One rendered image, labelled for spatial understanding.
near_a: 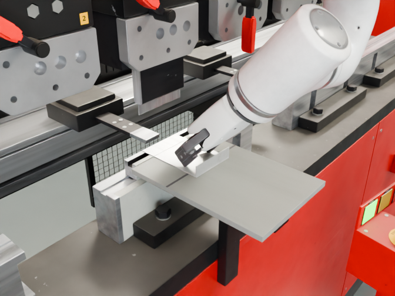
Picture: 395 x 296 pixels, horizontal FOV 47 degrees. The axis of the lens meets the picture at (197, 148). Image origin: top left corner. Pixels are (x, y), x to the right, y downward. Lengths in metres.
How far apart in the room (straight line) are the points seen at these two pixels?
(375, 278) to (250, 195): 0.45
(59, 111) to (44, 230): 1.39
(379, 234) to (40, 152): 0.72
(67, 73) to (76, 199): 1.90
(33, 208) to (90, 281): 1.74
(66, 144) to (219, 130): 0.43
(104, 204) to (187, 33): 0.31
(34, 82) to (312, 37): 0.33
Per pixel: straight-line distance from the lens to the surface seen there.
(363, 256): 1.06
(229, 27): 0.82
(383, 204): 1.09
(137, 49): 0.67
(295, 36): 0.55
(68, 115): 0.94
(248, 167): 0.77
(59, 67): 0.60
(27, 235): 2.31
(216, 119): 0.65
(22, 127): 0.99
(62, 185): 2.61
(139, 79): 0.74
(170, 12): 0.64
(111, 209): 0.77
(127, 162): 0.79
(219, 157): 0.77
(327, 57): 0.55
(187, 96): 1.22
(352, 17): 0.65
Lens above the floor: 1.41
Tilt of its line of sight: 30 degrees down
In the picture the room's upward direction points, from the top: straight up
